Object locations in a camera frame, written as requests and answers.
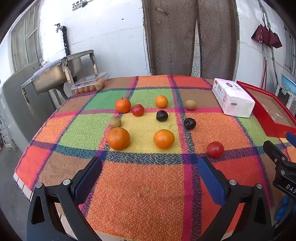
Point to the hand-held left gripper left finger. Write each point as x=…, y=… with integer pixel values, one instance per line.
x=89, y=178

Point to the red tomato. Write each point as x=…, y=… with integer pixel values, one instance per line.
x=215, y=149
x=138, y=110

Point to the red cardboard box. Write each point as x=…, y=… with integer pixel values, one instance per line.
x=266, y=120

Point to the large orange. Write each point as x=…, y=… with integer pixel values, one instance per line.
x=118, y=138

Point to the clear plastic container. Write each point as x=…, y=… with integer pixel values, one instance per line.
x=89, y=80

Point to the brown ribbed metal door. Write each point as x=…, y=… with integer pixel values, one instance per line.
x=175, y=39

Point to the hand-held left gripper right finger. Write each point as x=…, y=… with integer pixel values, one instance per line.
x=211, y=183

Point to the white air conditioner unit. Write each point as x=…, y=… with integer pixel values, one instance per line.
x=288, y=98

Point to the window with white frame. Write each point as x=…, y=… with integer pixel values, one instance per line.
x=25, y=39

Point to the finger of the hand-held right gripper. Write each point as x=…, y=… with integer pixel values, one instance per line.
x=292, y=138
x=274, y=153

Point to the maroon umbrella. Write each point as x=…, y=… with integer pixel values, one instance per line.
x=266, y=37

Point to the grey metal cabinet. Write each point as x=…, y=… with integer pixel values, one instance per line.
x=18, y=99

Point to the stainless steel sink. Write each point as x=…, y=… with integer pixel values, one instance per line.
x=48, y=74

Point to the blue plastic basin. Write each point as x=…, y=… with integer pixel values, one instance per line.
x=289, y=81

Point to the brown kiwi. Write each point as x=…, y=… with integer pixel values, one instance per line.
x=190, y=104
x=115, y=121

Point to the red stick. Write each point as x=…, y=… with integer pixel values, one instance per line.
x=265, y=74

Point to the dark purple plum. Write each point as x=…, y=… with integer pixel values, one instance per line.
x=189, y=123
x=161, y=115

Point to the group of small brown fruits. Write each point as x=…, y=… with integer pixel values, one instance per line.
x=92, y=88

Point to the window with bars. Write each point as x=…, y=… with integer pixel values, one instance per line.
x=290, y=51

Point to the metal faucet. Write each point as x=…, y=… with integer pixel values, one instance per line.
x=59, y=27

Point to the colourful plaid blanket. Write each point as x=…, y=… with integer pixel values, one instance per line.
x=148, y=185

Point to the person's right hand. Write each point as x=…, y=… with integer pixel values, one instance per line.
x=281, y=208

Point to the wooden stick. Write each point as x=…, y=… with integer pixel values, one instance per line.
x=272, y=60

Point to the white tissue pack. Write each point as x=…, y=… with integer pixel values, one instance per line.
x=231, y=99

